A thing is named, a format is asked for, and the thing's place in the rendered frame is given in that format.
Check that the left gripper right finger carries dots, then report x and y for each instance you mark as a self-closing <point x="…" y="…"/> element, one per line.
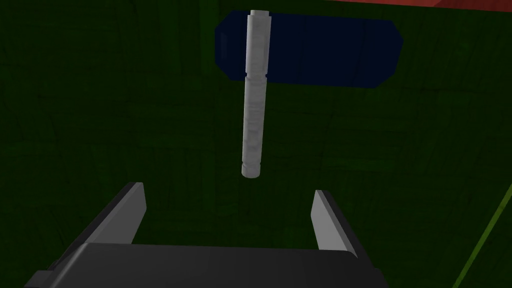
<point x="330" y="226"/>

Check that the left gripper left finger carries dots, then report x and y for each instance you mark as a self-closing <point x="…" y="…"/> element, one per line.
<point x="120" y="218"/>

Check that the dark blue flat plate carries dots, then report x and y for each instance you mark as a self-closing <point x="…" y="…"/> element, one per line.
<point x="328" y="52"/>

